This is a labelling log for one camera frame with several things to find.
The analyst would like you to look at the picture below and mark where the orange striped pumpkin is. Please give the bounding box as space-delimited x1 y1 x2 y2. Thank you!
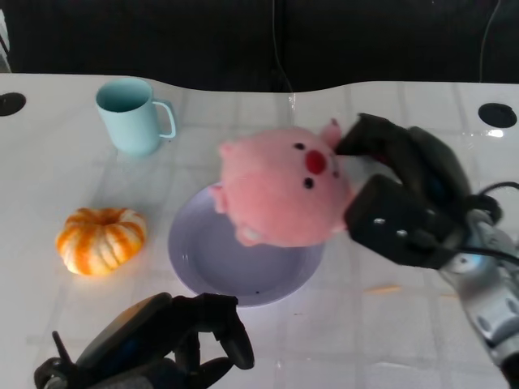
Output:
55 207 147 276

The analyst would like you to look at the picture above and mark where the thin grey hanging cable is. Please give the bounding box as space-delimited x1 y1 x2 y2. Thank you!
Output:
478 0 502 84
270 0 294 94

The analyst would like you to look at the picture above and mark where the black table cable grommet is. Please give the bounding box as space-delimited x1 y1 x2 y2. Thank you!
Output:
477 102 517 127
0 92 27 118

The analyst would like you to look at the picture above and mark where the light blue mug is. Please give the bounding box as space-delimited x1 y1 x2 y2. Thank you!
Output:
95 77 178 157

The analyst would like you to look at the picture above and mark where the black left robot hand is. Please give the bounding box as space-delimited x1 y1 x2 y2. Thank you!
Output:
33 292 255 389

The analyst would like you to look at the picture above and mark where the pink plush doll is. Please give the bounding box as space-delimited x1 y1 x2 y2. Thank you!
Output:
209 118 355 249

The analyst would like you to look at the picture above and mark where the lavender plastic plate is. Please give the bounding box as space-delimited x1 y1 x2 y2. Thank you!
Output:
167 186 325 308

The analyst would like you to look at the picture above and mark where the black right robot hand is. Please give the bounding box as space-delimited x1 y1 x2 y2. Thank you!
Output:
334 113 474 271

